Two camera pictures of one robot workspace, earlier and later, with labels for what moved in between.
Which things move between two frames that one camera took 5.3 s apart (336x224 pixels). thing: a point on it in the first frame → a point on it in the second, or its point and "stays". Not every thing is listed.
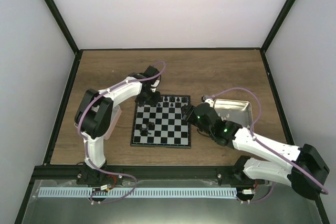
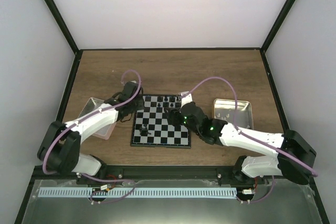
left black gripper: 153,102 → 141,105
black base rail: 144,173 stays
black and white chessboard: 161,124 stays
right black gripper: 189,116 → 172,117
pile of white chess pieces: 224,118 stays
